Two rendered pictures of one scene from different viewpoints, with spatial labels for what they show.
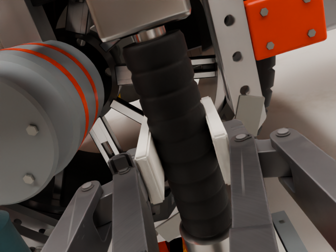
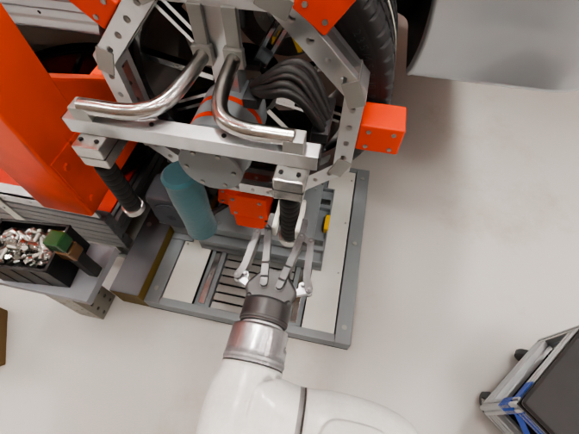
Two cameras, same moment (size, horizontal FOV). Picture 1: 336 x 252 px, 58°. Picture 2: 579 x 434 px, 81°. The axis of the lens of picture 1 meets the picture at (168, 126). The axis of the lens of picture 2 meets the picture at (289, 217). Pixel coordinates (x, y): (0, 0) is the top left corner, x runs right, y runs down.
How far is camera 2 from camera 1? 48 cm
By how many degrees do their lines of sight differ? 38
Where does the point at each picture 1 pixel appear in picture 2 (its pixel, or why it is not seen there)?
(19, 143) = (226, 175)
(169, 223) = not seen: hidden behind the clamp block
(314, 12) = (395, 142)
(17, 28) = not seen: hidden behind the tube
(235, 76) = (340, 150)
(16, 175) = (220, 182)
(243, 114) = (337, 166)
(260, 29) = (363, 138)
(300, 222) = (376, 182)
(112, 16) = (279, 195)
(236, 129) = (304, 226)
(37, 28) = (239, 85)
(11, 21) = not seen: hidden behind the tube
